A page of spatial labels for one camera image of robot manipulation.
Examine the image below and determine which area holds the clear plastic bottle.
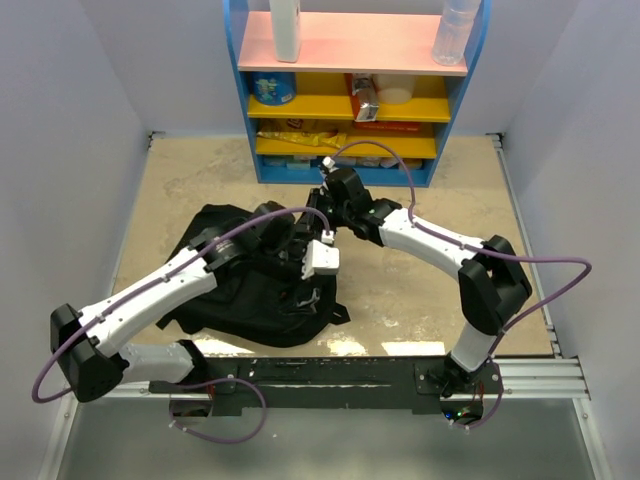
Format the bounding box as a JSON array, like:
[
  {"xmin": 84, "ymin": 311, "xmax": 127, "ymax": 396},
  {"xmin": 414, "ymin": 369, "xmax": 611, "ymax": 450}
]
[{"xmin": 431, "ymin": 0, "xmax": 481, "ymax": 66}]

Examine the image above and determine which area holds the white plastic tub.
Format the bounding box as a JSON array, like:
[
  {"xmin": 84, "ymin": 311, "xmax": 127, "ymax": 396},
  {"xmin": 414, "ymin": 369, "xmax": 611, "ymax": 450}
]
[{"xmin": 373, "ymin": 74, "xmax": 417, "ymax": 105}]

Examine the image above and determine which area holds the orange flat box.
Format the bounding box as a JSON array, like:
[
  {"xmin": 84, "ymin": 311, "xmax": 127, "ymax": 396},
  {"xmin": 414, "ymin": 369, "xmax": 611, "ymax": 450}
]
[{"xmin": 352, "ymin": 121, "xmax": 422, "ymax": 133}]

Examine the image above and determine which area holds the white carton on shelf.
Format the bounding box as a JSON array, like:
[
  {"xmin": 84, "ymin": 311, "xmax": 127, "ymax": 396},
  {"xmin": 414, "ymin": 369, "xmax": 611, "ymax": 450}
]
[{"xmin": 269, "ymin": 0, "xmax": 301, "ymax": 63}]

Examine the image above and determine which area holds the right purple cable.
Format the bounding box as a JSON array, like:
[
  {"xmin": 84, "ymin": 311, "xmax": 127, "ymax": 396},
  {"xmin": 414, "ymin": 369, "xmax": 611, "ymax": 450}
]
[{"xmin": 324, "ymin": 140, "xmax": 594, "ymax": 431}]

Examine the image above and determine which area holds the aluminium rail frame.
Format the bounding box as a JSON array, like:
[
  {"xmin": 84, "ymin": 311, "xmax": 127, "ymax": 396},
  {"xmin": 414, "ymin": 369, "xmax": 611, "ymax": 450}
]
[{"xmin": 49, "ymin": 138, "xmax": 594, "ymax": 479}]

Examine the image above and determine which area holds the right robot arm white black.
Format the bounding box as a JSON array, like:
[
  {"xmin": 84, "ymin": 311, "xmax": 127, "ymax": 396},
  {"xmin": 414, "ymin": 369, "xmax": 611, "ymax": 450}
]
[{"xmin": 308, "ymin": 158, "xmax": 532, "ymax": 393}]

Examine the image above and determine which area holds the yellow chips bag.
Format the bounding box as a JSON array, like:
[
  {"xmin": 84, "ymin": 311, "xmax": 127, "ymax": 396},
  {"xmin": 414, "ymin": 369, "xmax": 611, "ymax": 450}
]
[{"xmin": 256, "ymin": 118, "xmax": 347, "ymax": 149}]

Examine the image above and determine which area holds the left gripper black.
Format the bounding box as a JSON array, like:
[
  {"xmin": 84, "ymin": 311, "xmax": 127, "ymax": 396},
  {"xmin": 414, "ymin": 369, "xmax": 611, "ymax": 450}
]
[{"xmin": 255, "ymin": 232, "xmax": 321, "ymax": 313}]

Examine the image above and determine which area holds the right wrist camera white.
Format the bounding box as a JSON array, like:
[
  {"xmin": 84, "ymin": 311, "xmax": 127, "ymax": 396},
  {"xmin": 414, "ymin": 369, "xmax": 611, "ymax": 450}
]
[{"xmin": 319, "ymin": 156, "xmax": 338, "ymax": 180}]

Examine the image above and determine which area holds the blue round tin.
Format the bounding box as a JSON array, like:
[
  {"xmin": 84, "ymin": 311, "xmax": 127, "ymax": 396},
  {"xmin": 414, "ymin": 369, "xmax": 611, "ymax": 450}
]
[{"xmin": 251, "ymin": 72, "xmax": 297, "ymax": 106}]

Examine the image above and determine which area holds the silver orange snack bag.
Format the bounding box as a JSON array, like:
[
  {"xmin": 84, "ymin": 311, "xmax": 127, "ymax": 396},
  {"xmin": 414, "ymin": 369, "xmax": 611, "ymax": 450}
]
[{"xmin": 350, "ymin": 74, "xmax": 379, "ymax": 122}]

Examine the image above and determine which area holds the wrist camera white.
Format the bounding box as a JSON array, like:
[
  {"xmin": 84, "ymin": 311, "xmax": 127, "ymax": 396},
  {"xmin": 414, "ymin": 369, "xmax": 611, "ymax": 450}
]
[
  {"xmin": 319, "ymin": 156, "xmax": 338, "ymax": 180},
  {"xmin": 301, "ymin": 230, "xmax": 340, "ymax": 280}
]

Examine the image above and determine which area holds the black backpack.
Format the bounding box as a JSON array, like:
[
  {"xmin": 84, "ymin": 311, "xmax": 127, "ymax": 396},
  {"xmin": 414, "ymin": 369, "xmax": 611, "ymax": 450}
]
[{"xmin": 156, "ymin": 213, "xmax": 350, "ymax": 348}]

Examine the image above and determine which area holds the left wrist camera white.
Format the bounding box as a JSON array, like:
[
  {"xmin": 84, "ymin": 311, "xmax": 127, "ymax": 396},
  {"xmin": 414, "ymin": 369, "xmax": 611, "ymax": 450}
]
[{"xmin": 301, "ymin": 230, "xmax": 340, "ymax": 280}]

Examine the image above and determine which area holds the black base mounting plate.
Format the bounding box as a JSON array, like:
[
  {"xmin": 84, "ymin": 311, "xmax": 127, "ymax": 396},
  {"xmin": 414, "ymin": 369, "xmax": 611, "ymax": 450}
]
[{"xmin": 150, "ymin": 356, "xmax": 503, "ymax": 419}]

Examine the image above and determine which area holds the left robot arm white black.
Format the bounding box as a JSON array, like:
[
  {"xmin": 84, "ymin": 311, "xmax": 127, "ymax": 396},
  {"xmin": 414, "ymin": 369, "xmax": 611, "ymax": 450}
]
[{"xmin": 49, "ymin": 207, "xmax": 297, "ymax": 403}]

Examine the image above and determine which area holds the blue shelf unit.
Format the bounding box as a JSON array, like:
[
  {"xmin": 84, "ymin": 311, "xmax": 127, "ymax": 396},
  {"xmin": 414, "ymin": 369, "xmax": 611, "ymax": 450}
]
[{"xmin": 223, "ymin": 1, "xmax": 491, "ymax": 187}]

